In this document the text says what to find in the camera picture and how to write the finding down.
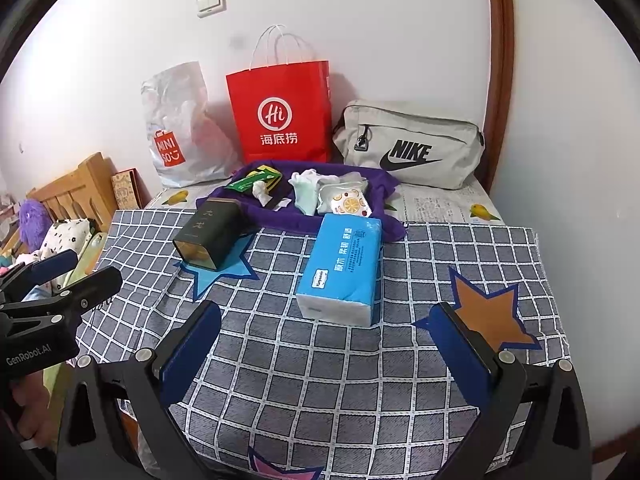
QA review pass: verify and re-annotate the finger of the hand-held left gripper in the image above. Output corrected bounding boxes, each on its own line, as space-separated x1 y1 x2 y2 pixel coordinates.
52 265 124 314
26 248 81 287

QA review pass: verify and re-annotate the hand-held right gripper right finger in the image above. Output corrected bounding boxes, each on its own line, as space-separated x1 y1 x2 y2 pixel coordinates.
428 302 592 480

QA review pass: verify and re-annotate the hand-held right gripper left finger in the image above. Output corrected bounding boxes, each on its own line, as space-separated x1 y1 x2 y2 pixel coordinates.
57 301 223 480

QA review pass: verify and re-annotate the green sachet strip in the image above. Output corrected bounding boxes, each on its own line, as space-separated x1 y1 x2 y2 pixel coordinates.
225 166 281 194

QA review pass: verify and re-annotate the fruit print wipes packet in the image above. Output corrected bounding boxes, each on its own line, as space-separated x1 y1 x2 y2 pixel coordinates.
324 187 372 219

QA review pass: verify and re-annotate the mint green sock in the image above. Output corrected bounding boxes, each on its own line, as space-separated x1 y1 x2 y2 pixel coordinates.
294 183 322 217

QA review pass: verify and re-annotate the yellow zip pouch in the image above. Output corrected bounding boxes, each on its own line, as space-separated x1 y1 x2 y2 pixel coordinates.
250 162 282 182

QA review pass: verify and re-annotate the person's left hand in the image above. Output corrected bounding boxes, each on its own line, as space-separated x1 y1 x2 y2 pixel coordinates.
9 359 77 454

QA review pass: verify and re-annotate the white floral pillow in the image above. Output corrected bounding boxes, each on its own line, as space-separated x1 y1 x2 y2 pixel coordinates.
39 217 96 274

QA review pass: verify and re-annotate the light green blanket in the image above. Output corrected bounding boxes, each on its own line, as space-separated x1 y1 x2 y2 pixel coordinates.
41 240 109 397

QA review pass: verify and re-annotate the purple fluffy plush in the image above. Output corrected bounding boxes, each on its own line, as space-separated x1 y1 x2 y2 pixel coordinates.
19 199 54 251

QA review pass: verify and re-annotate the orange star patch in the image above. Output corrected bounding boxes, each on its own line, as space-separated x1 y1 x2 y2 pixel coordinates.
412 266 544 352

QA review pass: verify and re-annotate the blue star patch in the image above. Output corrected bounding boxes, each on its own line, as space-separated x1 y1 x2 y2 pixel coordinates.
177 232 261 302

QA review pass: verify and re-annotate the wooden bed headboard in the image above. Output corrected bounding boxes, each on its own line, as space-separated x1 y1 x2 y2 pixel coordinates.
25 152 119 234

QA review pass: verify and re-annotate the patterned gift box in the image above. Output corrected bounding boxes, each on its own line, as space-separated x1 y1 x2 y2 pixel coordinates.
111 169 144 210

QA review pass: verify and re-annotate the grey checked cloth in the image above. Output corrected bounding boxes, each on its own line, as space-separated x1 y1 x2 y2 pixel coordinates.
75 209 572 480

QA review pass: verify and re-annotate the dark green tea tin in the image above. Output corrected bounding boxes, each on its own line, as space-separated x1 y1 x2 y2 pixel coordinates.
172 197 257 272

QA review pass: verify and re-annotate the blue tissue pack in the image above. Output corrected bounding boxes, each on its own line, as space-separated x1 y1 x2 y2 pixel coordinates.
294 213 384 329

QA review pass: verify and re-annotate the pink star patch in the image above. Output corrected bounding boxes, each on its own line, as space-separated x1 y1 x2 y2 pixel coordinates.
247 446 326 480

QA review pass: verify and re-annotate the white plastic shopping bag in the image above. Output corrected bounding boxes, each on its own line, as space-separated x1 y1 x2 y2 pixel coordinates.
141 61 247 189

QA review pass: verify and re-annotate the purple towel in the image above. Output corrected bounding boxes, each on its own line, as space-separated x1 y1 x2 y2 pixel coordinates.
207 160 408 244

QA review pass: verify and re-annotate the grey fabric sling bag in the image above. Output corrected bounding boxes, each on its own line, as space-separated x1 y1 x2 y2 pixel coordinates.
332 100 486 191

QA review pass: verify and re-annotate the red paper carrier bag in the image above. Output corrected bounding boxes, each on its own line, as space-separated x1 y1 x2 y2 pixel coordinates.
226 25 334 166

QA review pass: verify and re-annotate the brown wooden door frame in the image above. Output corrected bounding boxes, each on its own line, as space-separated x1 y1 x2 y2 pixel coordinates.
482 0 516 196

